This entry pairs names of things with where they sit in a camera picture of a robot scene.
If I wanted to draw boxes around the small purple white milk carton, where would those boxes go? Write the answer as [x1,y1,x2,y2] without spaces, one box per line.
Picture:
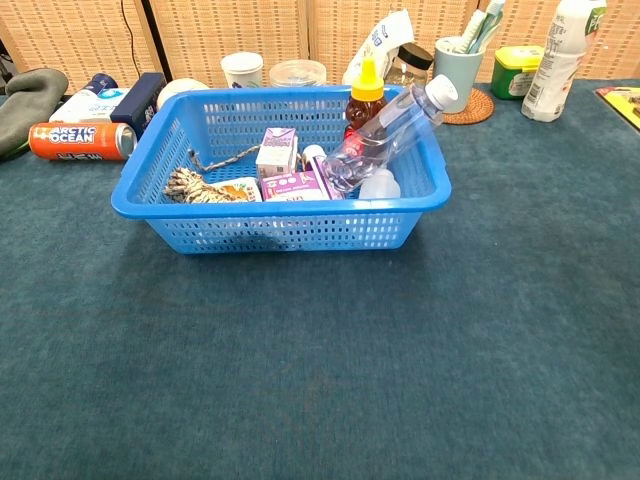
[255,127,300,180]

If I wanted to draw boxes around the clear plastic bottle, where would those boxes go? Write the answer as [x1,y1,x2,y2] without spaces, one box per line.
[322,74,460,194]

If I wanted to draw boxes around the beige braided rope bundle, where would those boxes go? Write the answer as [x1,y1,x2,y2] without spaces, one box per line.
[163,144,264,205]

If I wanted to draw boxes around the bear-shaped honey bottle yellow cap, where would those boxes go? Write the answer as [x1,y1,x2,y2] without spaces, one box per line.
[342,58,389,146]

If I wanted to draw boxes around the translucent squeeze wash bottle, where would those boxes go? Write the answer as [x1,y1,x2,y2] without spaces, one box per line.
[357,168,402,200]

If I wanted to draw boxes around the white drink bottle yellow cap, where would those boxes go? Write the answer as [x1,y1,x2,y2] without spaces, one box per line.
[521,0,608,123]

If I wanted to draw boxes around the blue plastic perforated basket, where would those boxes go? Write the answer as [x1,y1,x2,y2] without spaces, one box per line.
[110,83,453,255]

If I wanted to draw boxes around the flat purple cardboard box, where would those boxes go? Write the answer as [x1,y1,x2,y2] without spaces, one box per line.
[259,170,334,203]

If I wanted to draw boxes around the purple white toothpaste tube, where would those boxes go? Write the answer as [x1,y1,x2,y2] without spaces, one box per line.
[301,144,346,201]

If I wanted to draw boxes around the white snack packet fruit print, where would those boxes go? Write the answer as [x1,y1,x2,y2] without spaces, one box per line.
[209,177,264,204]

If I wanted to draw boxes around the teal felt table cover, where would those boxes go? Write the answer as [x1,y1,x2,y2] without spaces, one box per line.
[0,79,640,480]

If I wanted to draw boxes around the clear round plastic container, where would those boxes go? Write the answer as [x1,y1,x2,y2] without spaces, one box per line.
[269,59,328,89]

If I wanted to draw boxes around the white paper cup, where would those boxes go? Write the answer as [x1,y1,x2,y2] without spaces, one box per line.
[220,51,265,90]

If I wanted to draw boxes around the glass jar black lid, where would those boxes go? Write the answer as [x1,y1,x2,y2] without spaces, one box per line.
[384,42,435,89]

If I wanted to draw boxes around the round woven rattan coaster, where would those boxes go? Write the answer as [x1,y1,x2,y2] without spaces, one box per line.
[419,87,496,126]

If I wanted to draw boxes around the white plastic bag blue print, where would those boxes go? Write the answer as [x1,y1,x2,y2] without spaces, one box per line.
[341,8,416,86]

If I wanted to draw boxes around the beige upturned bowl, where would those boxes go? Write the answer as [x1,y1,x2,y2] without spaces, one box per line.
[156,78,210,110]

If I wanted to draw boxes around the light blue cup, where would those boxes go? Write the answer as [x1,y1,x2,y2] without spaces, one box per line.
[433,36,486,115]

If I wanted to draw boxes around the dark blue cardboard box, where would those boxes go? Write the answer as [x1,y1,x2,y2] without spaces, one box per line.
[109,72,168,140]

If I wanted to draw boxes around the bamboo folding screen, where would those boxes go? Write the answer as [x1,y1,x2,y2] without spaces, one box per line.
[0,0,640,94]

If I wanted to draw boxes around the green container yellow lid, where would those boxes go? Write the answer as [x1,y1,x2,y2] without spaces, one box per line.
[490,45,545,100]

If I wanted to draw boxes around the orange Arctic Ocean soda can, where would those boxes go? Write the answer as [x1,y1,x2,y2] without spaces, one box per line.
[28,122,138,162]

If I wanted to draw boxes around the black stand pole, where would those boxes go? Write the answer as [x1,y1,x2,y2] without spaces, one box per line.
[141,0,167,77]

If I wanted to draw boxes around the toothbrush pack in cup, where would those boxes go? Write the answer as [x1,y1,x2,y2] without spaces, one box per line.
[452,0,507,55]

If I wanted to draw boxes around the white blue tissue pack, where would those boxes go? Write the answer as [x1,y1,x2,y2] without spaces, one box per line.
[48,88,132,125]

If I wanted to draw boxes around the grey folded cloth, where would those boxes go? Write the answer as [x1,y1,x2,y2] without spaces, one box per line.
[0,68,70,161]

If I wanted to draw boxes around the yellow razor blister pack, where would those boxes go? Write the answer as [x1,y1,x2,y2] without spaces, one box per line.
[594,86,640,132]

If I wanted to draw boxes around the thin black hanging cable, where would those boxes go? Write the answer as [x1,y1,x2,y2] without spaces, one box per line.
[119,0,140,67]

